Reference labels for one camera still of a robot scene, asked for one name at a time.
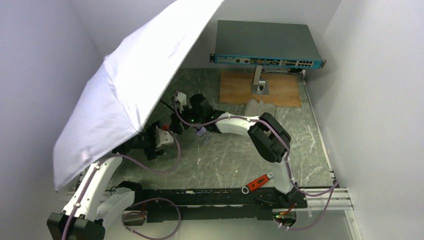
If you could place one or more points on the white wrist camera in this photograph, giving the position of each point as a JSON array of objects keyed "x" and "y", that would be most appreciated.
[
  {"x": 180, "y": 101},
  {"x": 163, "y": 138}
]

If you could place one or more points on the network switch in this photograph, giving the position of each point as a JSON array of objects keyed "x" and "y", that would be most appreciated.
[{"x": 265, "y": 44}]

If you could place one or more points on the wooden base board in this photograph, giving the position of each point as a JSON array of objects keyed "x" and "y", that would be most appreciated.
[{"x": 236, "y": 88}]

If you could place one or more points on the red handled adjustable wrench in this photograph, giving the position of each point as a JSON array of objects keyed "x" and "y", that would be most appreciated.
[{"x": 257, "y": 183}]

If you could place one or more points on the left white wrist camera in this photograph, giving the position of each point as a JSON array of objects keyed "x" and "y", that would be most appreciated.
[{"x": 163, "y": 138}]

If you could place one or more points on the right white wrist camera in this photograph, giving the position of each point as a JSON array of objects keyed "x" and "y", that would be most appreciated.
[{"x": 180, "y": 101}]

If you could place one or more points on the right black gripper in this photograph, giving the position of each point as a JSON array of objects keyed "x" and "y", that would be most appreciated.
[{"x": 178, "y": 123}]

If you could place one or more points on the black yellow tool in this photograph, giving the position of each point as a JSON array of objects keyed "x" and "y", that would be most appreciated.
[{"x": 295, "y": 70}]

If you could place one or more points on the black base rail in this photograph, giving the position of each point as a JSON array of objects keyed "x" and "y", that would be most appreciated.
[{"x": 213, "y": 204}]

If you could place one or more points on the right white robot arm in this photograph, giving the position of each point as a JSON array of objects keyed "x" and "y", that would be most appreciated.
[{"x": 269, "y": 138}]

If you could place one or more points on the lilac umbrella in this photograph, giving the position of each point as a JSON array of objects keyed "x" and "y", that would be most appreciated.
[{"x": 118, "y": 99}]

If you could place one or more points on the pink umbrella case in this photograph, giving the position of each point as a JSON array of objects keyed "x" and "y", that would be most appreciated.
[{"x": 257, "y": 108}]

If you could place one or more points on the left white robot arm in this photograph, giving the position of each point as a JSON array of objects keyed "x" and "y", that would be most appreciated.
[{"x": 85, "y": 216}]

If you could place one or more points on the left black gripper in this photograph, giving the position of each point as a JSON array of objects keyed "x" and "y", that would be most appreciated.
[{"x": 149, "y": 141}]

